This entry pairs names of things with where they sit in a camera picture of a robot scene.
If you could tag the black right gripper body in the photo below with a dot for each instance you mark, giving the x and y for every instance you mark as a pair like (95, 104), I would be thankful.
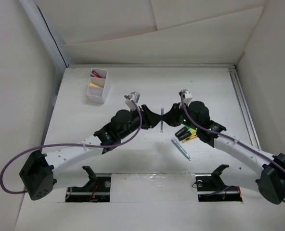
(178, 117)

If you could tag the blue clear pen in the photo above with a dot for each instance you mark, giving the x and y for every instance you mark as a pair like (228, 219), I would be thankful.
(161, 122)

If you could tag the black marker green cap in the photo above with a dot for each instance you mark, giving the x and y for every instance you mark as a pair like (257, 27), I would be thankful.
(181, 131)

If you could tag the black marker yellow cap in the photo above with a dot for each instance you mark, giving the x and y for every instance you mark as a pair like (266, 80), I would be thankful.
(187, 134)

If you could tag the yellow highlighter clear cap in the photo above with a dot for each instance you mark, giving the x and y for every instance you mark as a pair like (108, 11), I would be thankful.
(94, 85)

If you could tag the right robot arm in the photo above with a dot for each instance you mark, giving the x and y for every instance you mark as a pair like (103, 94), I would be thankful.
(269, 169)

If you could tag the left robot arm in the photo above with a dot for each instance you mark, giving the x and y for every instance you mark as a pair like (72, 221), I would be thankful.
(64, 168)

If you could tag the light blue pen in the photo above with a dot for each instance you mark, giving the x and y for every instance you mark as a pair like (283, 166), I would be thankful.
(180, 148)

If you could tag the white three-compartment organizer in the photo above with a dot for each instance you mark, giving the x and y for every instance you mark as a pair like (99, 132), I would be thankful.
(98, 95)

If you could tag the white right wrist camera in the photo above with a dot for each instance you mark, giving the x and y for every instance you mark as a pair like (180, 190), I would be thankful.
(186, 96)

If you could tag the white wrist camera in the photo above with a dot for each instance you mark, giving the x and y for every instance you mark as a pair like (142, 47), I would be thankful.
(186, 96)
(132, 100)

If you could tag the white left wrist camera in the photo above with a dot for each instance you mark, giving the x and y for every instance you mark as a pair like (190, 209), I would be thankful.
(132, 100)

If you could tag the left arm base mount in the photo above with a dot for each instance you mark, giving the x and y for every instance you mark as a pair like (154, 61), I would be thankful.
(95, 190)

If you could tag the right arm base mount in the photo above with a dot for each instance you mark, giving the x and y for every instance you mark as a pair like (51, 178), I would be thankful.
(210, 187)

